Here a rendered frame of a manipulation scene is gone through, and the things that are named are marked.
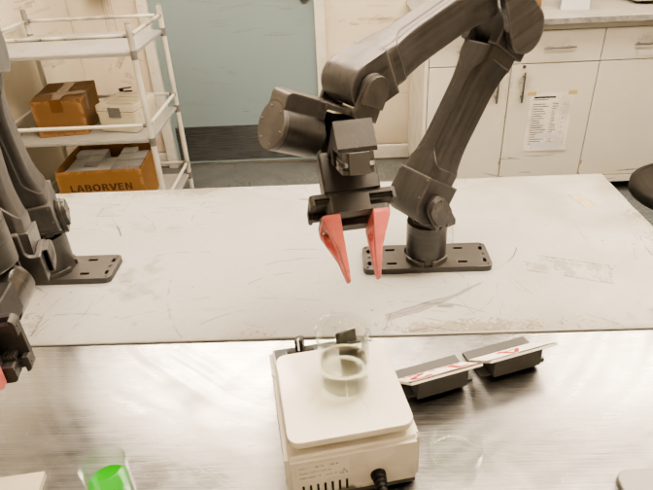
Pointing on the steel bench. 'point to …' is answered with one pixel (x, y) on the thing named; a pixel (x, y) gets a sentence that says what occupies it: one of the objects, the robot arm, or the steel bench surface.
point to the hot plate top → (380, 369)
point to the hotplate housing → (349, 458)
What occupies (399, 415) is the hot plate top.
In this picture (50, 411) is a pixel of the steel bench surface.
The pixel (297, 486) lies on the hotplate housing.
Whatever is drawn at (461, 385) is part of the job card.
